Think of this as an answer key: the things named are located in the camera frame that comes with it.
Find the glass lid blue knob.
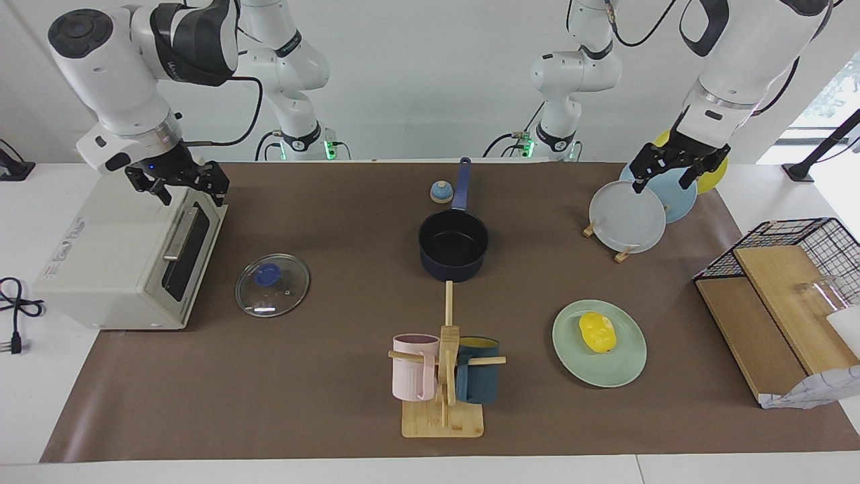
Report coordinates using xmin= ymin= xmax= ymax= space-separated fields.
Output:
xmin=235 ymin=253 xmax=311 ymax=318

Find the yellow lemon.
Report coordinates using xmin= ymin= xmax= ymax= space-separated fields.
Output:
xmin=579 ymin=311 xmax=617 ymax=354

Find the yellow plate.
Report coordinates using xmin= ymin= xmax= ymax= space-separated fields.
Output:
xmin=654 ymin=129 xmax=728 ymax=196

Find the light blue plate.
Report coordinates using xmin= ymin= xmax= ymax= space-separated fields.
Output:
xmin=619 ymin=161 xmax=698 ymax=224

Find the grey white plate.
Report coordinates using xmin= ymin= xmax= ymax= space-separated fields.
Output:
xmin=589 ymin=180 xmax=667 ymax=255

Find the wooden plate rack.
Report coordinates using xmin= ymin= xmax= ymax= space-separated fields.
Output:
xmin=582 ymin=218 xmax=636 ymax=264

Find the green plate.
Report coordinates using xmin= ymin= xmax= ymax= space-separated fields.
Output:
xmin=552 ymin=299 xmax=648 ymax=389

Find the dark blue pot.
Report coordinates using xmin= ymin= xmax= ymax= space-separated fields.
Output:
xmin=418 ymin=157 xmax=490 ymax=283

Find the beige toaster oven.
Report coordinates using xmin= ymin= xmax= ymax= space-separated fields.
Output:
xmin=34 ymin=165 xmax=229 ymax=331

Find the black stand with pole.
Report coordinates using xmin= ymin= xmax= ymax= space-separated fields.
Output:
xmin=783 ymin=108 xmax=860 ymax=184

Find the black table clamp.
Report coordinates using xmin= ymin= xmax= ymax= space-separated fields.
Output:
xmin=0 ymin=138 xmax=36 ymax=182

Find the light wooden board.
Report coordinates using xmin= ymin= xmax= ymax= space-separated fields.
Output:
xmin=734 ymin=245 xmax=860 ymax=376

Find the brown wooden board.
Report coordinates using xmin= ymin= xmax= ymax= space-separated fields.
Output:
xmin=695 ymin=277 xmax=807 ymax=404

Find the clear glass cup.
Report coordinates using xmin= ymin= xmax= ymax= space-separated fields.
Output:
xmin=796 ymin=274 xmax=853 ymax=317

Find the brown table mat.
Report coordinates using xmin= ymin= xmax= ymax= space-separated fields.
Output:
xmin=40 ymin=161 xmax=860 ymax=463

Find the white plastic cup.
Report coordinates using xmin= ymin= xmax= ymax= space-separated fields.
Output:
xmin=826 ymin=306 xmax=860 ymax=357

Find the white checkered cloth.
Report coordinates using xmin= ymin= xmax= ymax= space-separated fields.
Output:
xmin=759 ymin=366 xmax=860 ymax=409

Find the dark teal mug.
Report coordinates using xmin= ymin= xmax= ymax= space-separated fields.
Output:
xmin=456 ymin=336 xmax=501 ymax=405

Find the pink mug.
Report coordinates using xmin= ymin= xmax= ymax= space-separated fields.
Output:
xmin=392 ymin=333 xmax=441 ymax=402

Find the wooden mug rack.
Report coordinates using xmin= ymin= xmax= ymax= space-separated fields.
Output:
xmin=388 ymin=281 xmax=507 ymax=439

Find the black base cable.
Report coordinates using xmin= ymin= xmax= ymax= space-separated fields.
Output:
xmin=255 ymin=130 xmax=283 ymax=162
xmin=484 ymin=101 xmax=546 ymax=159

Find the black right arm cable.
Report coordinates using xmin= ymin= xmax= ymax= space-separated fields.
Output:
xmin=183 ymin=75 xmax=264 ymax=147

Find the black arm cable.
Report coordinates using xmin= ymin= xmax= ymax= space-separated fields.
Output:
xmin=605 ymin=0 xmax=837 ymax=115
xmin=183 ymin=75 xmax=264 ymax=147

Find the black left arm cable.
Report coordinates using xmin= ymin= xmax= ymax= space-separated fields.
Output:
xmin=605 ymin=0 xmax=837 ymax=115

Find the black wire basket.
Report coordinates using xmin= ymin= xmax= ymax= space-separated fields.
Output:
xmin=693 ymin=217 xmax=860 ymax=310

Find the black power cord with plug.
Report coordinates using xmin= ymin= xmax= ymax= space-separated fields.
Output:
xmin=0 ymin=277 xmax=46 ymax=356

